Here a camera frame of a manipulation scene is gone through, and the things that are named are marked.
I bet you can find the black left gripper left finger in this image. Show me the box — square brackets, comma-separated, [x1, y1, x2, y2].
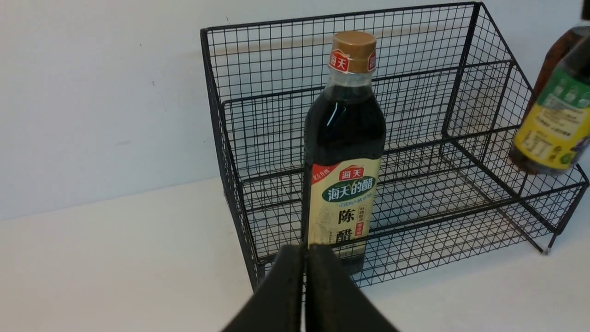
[223, 245, 304, 332]

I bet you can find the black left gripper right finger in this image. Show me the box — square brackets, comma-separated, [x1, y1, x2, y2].
[304, 244, 397, 332]

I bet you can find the dark vinegar bottle gold cap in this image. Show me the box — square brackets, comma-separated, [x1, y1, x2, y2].
[301, 31, 386, 274]

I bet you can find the oyster sauce bottle yellow cap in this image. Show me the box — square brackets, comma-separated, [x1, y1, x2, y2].
[508, 36, 589, 176]

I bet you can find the cooking wine bottle yellow label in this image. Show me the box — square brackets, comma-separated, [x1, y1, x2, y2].
[525, 25, 590, 113]

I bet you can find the black wire mesh shelf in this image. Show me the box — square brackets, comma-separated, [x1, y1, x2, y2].
[200, 1, 589, 289]

